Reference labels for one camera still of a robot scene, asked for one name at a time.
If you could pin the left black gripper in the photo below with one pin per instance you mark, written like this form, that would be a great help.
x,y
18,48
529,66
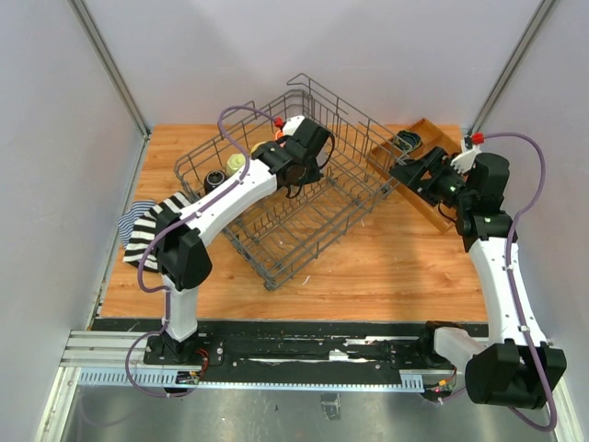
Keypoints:
x,y
314,176

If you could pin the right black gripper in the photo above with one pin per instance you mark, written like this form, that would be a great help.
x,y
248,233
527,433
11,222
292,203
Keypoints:
x,y
436,162

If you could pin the cream ceramic mug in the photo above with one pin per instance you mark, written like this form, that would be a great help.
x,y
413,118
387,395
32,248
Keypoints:
x,y
234,163

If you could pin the black mug white inside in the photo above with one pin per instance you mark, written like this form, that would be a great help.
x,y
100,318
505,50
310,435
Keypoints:
x,y
213,180

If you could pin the yellow enamel mug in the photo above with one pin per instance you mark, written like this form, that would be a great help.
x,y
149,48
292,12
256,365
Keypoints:
x,y
255,147

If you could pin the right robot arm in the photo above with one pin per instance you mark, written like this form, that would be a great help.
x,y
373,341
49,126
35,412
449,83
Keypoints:
x,y
517,367

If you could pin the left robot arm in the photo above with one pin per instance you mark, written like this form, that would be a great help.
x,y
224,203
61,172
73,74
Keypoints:
x,y
182,238

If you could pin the wooden compartment tray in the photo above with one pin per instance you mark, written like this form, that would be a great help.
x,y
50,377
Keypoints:
x,y
414,152

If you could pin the black white striped cloth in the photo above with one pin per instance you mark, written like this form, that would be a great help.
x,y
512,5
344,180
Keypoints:
x,y
144,229

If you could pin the blue white striped cloth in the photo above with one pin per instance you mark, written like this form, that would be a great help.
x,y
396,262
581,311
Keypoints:
x,y
125,222

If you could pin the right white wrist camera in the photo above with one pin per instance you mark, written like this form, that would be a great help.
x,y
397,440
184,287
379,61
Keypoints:
x,y
464,161

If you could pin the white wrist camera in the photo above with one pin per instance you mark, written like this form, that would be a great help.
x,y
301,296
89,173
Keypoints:
x,y
292,124
464,161

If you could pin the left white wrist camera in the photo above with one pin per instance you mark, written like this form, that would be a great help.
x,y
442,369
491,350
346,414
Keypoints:
x,y
292,124

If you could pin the grey wire dish rack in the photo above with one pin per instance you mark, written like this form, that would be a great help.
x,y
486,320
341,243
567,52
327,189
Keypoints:
x,y
278,236

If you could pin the right aluminium frame post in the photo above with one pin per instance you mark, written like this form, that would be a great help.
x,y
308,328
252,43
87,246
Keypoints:
x,y
533,28

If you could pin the aluminium frame post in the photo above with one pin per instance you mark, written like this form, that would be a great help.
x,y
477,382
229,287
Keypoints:
x,y
99,45
533,28

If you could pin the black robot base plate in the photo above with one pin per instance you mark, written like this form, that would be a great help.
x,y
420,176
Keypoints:
x,y
293,349

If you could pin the left aluminium frame post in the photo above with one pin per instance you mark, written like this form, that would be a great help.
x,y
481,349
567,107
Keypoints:
x,y
99,45

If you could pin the slotted cable duct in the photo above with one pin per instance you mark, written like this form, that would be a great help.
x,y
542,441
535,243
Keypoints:
x,y
178,381

